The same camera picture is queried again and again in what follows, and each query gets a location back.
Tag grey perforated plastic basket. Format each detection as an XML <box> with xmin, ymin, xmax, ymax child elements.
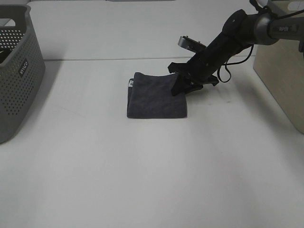
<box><xmin>0</xmin><ymin>4</ymin><xmax>45</xmax><ymax>143</ymax></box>

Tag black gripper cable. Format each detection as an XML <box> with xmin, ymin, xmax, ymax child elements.
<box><xmin>218</xmin><ymin>0</ymin><xmax>304</xmax><ymax>84</ymax></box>

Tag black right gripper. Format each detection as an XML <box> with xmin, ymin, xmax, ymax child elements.
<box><xmin>168</xmin><ymin>33</ymin><xmax>238</xmax><ymax>96</ymax></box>

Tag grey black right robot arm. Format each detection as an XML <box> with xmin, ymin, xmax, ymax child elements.
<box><xmin>168</xmin><ymin>9</ymin><xmax>304</xmax><ymax>96</ymax></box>

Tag beige plastic basket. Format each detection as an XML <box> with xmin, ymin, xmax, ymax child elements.
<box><xmin>253</xmin><ymin>0</ymin><xmax>304</xmax><ymax>133</ymax></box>

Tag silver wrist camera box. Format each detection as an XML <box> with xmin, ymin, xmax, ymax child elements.
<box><xmin>178</xmin><ymin>36</ymin><xmax>206</xmax><ymax>53</ymax></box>

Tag dark grey towel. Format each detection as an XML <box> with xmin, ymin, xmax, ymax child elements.
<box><xmin>127</xmin><ymin>72</ymin><xmax>187</xmax><ymax>119</ymax></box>

